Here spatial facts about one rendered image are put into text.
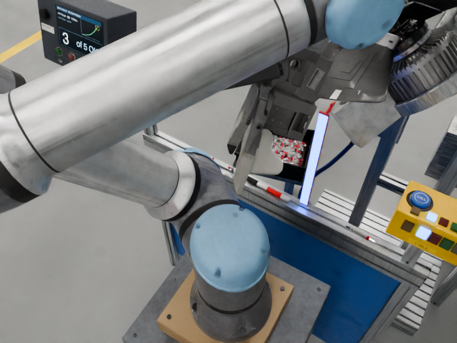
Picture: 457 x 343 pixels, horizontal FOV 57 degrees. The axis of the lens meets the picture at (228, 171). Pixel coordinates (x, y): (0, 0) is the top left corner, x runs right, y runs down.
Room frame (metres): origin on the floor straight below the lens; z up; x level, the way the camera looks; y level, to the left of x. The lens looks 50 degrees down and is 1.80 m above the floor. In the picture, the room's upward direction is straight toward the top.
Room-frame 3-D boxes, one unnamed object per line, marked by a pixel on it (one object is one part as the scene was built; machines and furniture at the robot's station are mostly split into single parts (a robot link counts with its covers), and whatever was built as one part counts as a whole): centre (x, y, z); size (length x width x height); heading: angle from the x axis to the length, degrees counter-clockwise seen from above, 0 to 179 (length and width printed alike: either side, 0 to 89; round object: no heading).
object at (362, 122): (0.92, -0.39, 0.98); 0.20 x 0.16 x 0.20; 57
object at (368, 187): (1.03, -0.56, 0.46); 0.09 x 0.04 x 0.91; 147
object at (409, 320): (0.98, -0.64, 0.04); 0.62 x 0.46 x 0.08; 57
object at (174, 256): (0.96, 0.25, 0.39); 0.04 x 0.04 x 0.78; 57
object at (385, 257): (0.73, -0.12, 0.82); 0.90 x 0.04 x 0.08; 57
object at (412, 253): (0.51, -0.45, 0.92); 0.03 x 0.03 x 0.12; 57
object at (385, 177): (0.97, -0.65, 0.56); 0.19 x 0.04 x 0.04; 57
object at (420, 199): (0.54, -0.41, 1.08); 0.04 x 0.04 x 0.02
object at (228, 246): (0.33, 0.00, 1.21); 0.13 x 0.12 x 0.14; 26
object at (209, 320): (0.32, 0.00, 1.10); 0.15 x 0.15 x 0.10
